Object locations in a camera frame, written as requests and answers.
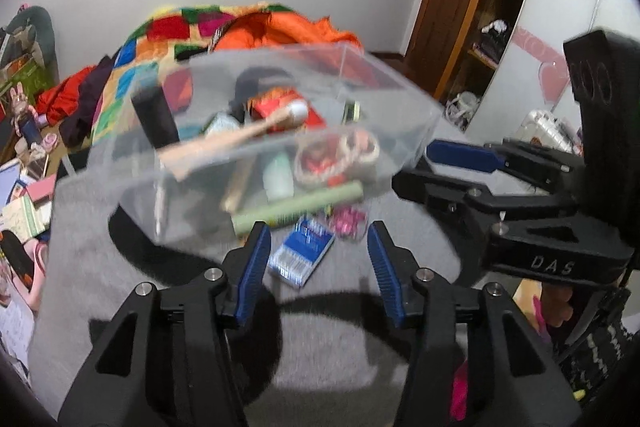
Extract grey plush cushion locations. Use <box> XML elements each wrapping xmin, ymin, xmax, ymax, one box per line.
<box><xmin>0</xmin><ymin>5</ymin><xmax>59</xmax><ymax>84</ymax></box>

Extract pink book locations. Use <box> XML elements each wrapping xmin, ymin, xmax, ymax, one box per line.
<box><xmin>24</xmin><ymin>173</ymin><xmax>59</xmax><ymax>204</ymax></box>

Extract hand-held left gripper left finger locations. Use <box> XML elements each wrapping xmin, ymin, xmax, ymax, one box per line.
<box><xmin>57</xmin><ymin>221</ymin><xmax>272</xmax><ymax>427</ymax></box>

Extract clear plastic bag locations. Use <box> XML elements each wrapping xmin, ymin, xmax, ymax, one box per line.
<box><xmin>516</xmin><ymin>108</ymin><xmax>584</xmax><ymax>156</ymax></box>

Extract orange puffer jacket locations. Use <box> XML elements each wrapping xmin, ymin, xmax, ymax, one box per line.
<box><xmin>215</xmin><ymin>12</ymin><xmax>364</xmax><ymax>58</ymax></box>

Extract clear plastic box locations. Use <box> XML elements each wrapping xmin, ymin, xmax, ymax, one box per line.
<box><xmin>87</xmin><ymin>44</ymin><xmax>444</xmax><ymax>254</ymax></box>

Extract light green tube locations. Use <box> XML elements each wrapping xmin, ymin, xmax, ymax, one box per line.
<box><xmin>231</xmin><ymin>180</ymin><xmax>364</xmax><ymax>236</ymax></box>

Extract colourful patchwork quilt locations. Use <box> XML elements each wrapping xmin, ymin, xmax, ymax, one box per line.
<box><xmin>91</xmin><ymin>2</ymin><xmax>301</xmax><ymax>142</ymax></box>

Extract wooden stick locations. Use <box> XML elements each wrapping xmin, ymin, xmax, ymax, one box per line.
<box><xmin>221</xmin><ymin>156</ymin><xmax>257</xmax><ymax>214</ymax></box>

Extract grey blanket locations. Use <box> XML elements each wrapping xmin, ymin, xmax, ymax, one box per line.
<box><xmin>30</xmin><ymin>147</ymin><xmax>501</xmax><ymax>427</ymax></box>

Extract pale green small bottle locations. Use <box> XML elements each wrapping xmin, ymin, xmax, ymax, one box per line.
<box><xmin>262</xmin><ymin>153</ymin><xmax>297</xmax><ymax>202</ymax></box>

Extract wooden mallet with white head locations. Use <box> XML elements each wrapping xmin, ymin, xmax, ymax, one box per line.
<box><xmin>157</xmin><ymin>99</ymin><xmax>311</xmax><ymax>181</ymax></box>

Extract red gold printed packet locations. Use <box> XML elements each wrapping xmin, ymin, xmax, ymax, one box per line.
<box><xmin>249</xmin><ymin>89</ymin><xmax>327</xmax><ymax>128</ymax></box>

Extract beaded bracelets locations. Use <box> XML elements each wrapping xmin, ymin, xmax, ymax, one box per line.
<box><xmin>294</xmin><ymin>128</ymin><xmax>382</xmax><ymax>186</ymax></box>

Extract pink bunny toy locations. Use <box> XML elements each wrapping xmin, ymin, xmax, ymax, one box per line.
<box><xmin>9</xmin><ymin>83</ymin><xmax>39</xmax><ymax>124</ymax></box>

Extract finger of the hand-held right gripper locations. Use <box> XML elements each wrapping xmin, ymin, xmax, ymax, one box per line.
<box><xmin>391</xmin><ymin>168</ymin><xmax>579</xmax><ymax>224</ymax></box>
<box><xmin>426</xmin><ymin>138</ymin><xmax>587</xmax><ymax>194</ymax></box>

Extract red cloth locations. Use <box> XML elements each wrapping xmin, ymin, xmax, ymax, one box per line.
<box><xmin>36</xmin><ymin>67</ymin><xmax>99</xmax><ymax>128</ymax></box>

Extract dark patterned cloth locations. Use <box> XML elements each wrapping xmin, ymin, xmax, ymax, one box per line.
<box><xmin>559</xmin><ymin>314</ymin><xmax>632</xmax><ymax>404</ymax></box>

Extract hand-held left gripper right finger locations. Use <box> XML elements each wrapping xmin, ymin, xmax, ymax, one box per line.
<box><xmin>366</xmin><ymin>220</ymin><xmax>583</xmax><ymax>427</ymax></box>

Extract white shoes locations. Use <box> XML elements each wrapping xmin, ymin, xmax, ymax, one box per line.
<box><xmin>444</xmin><ymin>91</ymin><xmax>482</xmax><ymax>128</ymax></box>

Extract dark green bottle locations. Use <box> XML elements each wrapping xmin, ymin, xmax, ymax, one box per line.
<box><xmin>131</xmin><ymin>84</ymin><xmax>181</xmax><ymax>148</ymax></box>

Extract dark purple cloth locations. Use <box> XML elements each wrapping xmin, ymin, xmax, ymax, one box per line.
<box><xmin>61</xmin><ymin>53</ymin><xmax>119</xmax><ymax>148</ymax></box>

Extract blue card box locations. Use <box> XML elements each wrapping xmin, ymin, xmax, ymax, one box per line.
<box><xmin>266</xmin><ymin>215</ymin><xmax>337</xmax><ymax>290</ymax></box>

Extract pink hair ties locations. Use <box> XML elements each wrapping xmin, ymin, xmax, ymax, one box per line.
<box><xmin>326</xmin><ymin>205</ymin><xmax>369</xmax><ymax>241</ymax></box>

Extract green cardboard box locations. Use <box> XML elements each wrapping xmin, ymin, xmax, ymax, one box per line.
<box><xmin>0</xmin><ymin>56</ymin><xmax>52</xmax><ymax>108</ymax></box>

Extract green and white box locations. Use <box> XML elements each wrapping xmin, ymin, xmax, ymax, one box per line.
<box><xmin>0</xmin><ymin>193</ymin><xmax>54</xmax><ymax>239</ymax></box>

